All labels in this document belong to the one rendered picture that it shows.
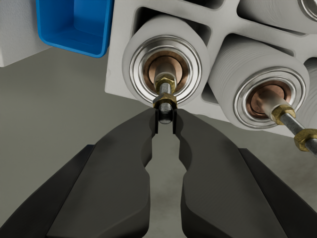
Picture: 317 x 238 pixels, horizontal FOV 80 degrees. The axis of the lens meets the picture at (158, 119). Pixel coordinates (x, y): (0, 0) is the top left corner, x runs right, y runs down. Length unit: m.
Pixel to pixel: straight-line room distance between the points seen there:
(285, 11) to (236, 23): 0.07
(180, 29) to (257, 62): 0.09
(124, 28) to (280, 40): 0.20
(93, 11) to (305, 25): 0.37
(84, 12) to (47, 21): 0.10
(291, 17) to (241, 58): 0.06
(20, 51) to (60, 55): 0.15
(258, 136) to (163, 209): 0.45
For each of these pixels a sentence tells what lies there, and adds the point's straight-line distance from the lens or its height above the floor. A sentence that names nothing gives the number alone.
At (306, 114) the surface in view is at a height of 0.23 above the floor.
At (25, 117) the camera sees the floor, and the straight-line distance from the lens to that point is 0.66.
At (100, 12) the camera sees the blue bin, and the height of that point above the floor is 0.00.
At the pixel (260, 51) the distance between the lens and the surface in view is 0.25.
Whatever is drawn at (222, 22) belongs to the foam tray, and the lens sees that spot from 0.28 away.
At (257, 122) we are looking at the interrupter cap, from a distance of 0.25.
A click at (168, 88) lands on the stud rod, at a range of 0.16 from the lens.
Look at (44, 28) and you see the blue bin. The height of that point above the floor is 0.11.
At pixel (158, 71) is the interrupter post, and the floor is 0.27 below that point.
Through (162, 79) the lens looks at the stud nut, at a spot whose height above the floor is 0.29.
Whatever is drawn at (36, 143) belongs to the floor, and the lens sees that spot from 0.70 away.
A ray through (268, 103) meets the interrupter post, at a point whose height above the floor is 0.27.
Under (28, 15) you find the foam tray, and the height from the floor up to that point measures 0.11.
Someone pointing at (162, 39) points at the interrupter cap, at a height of 0.25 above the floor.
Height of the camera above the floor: 0.45
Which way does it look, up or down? 58 degrees down
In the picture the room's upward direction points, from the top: 177 degrees counter-clockwise
